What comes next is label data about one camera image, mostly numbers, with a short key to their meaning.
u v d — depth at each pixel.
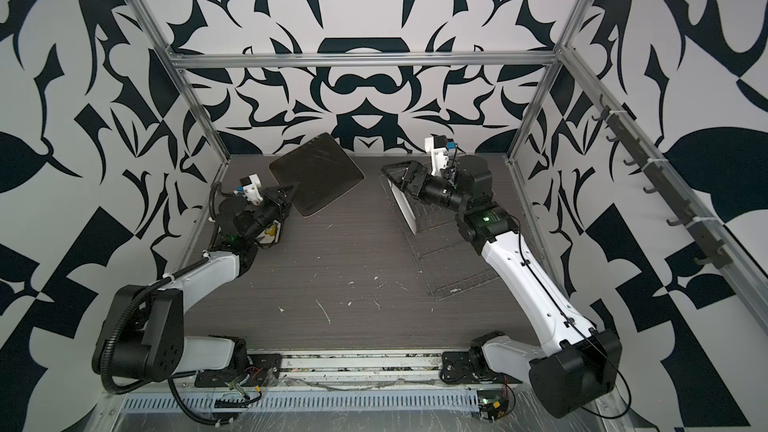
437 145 0.63
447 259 0.94
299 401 0.65
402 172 0.59
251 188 0.78
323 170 0.86
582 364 0.37
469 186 0.52
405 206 0.89
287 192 0.80
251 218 0.69
